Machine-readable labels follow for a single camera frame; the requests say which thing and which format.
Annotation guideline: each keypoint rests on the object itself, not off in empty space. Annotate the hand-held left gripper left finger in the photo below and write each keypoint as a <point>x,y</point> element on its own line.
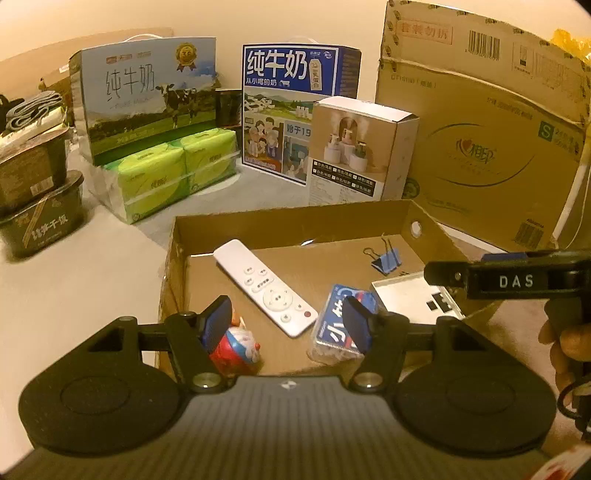
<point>217,323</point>

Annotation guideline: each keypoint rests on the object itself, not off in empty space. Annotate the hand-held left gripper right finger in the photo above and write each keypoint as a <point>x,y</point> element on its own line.
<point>358,325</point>

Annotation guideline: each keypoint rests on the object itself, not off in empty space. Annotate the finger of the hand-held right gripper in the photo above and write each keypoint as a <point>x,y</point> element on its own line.
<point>445,274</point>
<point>503,257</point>

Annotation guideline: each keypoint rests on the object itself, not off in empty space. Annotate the blue tissue packet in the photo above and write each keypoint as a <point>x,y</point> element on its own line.
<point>330,327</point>

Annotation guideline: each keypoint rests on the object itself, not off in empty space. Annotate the red and blue cat toy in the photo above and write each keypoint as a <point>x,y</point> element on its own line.
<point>235,350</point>

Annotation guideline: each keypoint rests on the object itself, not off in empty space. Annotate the white square box lid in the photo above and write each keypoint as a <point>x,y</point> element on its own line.
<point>406,295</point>

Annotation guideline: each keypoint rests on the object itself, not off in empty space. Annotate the white remote control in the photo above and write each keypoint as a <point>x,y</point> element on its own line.
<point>258,281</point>

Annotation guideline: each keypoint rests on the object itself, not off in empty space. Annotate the blue binder clip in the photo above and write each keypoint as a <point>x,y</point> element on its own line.
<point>385,265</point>

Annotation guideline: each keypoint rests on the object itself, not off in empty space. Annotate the shallow cardboard box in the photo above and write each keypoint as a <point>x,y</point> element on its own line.
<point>323,263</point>

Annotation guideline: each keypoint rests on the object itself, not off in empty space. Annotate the person's right hand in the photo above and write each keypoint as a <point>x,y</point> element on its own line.
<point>565,353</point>

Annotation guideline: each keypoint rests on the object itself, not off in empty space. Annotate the large brown cardboard box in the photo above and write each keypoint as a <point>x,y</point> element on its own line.
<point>485,138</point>

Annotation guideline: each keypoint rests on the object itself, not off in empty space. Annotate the white humidifier box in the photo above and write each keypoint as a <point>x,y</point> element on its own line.
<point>355,152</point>

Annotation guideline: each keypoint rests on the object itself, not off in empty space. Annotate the green tissue pack bundle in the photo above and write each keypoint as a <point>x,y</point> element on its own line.
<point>152,175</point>

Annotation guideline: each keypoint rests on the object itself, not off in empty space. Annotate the red and white packet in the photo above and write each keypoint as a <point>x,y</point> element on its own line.
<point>558,466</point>

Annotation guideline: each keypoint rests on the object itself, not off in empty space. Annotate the black instant rice bowl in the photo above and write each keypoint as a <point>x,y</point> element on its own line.
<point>32,170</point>
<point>41,226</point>

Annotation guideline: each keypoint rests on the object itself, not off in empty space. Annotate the small dark box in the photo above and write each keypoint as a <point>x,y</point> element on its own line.
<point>228,108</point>

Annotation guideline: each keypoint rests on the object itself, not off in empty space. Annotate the yellow plastic bag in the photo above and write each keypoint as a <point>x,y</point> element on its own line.
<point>572,44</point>

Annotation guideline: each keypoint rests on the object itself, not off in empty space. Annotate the milk carton with cow picture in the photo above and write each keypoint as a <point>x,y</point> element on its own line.
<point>138,92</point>

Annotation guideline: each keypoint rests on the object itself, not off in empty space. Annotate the blue and white milk carton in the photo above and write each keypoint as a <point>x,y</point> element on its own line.
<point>277,69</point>

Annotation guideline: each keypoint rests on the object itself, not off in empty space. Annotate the flat cardboard boxes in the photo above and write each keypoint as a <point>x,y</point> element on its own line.
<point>55,85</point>

